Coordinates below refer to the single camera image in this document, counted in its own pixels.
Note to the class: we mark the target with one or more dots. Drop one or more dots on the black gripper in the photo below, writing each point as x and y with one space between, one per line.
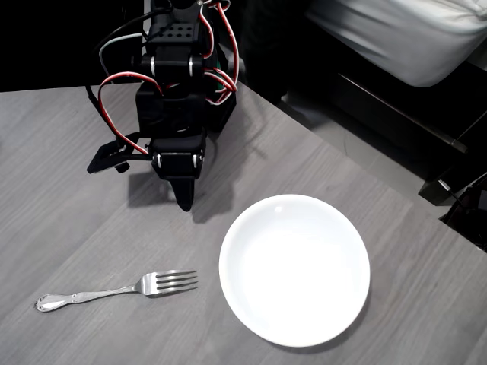
177 160

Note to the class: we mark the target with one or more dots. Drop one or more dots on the ornate metal fork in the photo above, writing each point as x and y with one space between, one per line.
148 286

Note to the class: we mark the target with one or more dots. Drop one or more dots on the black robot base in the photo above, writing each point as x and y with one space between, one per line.
222 114

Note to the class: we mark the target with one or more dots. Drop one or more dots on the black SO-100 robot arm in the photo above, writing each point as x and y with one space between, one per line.
175 68

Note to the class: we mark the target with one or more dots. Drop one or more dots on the green circuit board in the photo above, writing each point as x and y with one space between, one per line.
220 78

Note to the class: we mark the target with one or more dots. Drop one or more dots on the white round plate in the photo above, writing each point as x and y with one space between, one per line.
295 270

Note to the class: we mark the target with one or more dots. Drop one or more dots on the white bed mattress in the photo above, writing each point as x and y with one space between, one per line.
395 38

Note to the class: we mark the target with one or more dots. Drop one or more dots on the dark bag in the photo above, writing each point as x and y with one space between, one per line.
472 220

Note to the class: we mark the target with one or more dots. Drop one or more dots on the dark wooden bed frame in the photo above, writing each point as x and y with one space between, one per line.
380 114

